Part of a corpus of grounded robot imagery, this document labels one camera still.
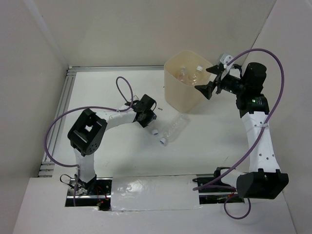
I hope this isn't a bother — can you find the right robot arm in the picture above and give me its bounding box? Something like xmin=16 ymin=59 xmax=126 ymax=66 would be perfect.
xmin=207 ymin=62 xmax=289 ymax=199

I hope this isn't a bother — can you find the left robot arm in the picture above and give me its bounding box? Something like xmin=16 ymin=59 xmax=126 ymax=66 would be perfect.
xmin=67 ymin=94 xmax=157 ymax=195

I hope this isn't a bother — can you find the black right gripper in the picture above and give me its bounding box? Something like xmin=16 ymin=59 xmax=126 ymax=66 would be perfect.
xmin=195 ymin=64 xmax=248 ymax=99

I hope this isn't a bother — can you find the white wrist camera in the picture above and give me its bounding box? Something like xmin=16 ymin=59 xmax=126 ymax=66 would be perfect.
xmin=219 ymin=53 xmax=234 ymax=76

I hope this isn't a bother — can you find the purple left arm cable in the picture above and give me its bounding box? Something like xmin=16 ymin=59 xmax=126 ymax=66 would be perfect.
xmin=43 ymin=77 xmax=137 ymax=208

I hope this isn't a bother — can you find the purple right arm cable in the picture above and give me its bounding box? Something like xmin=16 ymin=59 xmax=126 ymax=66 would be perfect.
xmin=192 ymin=48 xmax=285 ymax=220

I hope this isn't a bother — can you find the clear bottle in bin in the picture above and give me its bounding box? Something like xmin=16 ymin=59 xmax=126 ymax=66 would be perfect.
xmin=177 ymin=67 xmax=189 ymax=84

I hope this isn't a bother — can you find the clear bottle with white cap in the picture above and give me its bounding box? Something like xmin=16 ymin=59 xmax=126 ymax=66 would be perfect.
xmin=189 ymin=66 xmax=203 ymax=85

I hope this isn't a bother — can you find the beige plastic bin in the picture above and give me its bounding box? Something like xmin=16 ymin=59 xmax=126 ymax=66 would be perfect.
xmin=164 ymin=50 xmax=212 ymax=113

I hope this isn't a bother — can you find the clear plastic bottle lying down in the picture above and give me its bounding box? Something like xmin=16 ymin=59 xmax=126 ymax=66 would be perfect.
xmin=159 ymin=113 xmax=190 ymax=146

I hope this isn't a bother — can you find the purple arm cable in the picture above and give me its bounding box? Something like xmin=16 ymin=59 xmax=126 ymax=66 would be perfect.
xmin=192 ymin=48 xmax=285 ymax=220
xmin=43 ymin=77 xmax=137 ymax=208

